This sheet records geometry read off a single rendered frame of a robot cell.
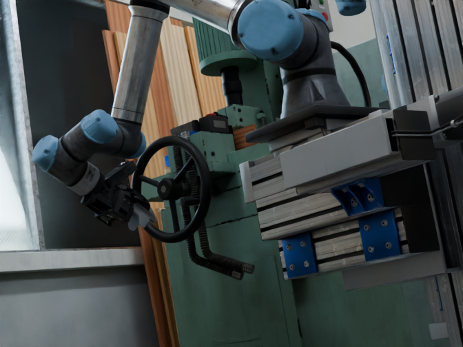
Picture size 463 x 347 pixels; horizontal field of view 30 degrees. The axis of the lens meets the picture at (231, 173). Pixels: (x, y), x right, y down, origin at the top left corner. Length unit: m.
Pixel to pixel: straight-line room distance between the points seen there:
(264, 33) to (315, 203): 0.35
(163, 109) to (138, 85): 2.37
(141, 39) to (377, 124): 0.75
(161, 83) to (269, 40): 2.78
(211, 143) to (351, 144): 0.93
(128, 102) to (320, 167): 0.62
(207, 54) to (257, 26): 0.93
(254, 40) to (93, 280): 2.38
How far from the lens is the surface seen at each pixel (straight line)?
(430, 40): 1.81
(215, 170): 2.34
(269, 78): 2.70
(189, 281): 2.53
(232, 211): 2.41
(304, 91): 1.79
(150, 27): 2.04
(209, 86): 4.73
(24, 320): 3.64
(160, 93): 4.41
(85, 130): 1.92
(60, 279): 3.79
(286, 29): 1.69
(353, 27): 5.10
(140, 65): 2.03
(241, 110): 2.60
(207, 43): 2.63
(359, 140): 1.50
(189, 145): 2.28
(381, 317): 2.64
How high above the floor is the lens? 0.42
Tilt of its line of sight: 10 degrees up
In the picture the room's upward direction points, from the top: 9 degrees counter-clockwise
